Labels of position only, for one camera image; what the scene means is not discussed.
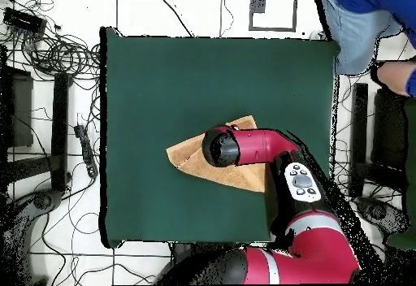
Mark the orange terry towel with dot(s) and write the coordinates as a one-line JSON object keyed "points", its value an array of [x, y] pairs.
{"points": [[208, 169]]}

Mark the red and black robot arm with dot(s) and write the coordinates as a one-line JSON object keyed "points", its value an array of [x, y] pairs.
{"points": [[260, 146]]}

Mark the black flat panel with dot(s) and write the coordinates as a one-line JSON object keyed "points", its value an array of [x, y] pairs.
{"points": [[21, 110], [390, 126]]}

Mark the flat black device box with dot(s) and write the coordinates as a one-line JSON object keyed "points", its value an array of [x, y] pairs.
{"points": [[24, 21]]}

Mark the person's hand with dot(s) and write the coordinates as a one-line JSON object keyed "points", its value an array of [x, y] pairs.
{"points": [[395, 76]]}

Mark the dark green table cloth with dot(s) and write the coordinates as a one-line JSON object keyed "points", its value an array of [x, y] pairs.
{"points": [[195, 78]]}

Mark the black stand bar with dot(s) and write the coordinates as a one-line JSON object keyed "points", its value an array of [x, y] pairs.
{"points": [[60, 130], [359, 120]]}

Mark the black power strip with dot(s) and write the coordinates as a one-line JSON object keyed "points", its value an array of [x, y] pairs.
{"points": [[87, 152]]}

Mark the person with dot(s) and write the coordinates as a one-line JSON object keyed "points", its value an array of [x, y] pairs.
{"points": [[357, 29]]}

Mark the dark grey stand leg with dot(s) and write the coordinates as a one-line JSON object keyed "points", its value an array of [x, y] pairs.
{"points": [[382, 213], [42, 201]]}

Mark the grey rectangular frame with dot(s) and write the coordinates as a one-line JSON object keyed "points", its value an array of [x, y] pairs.
{"points": [[294, 9]]}

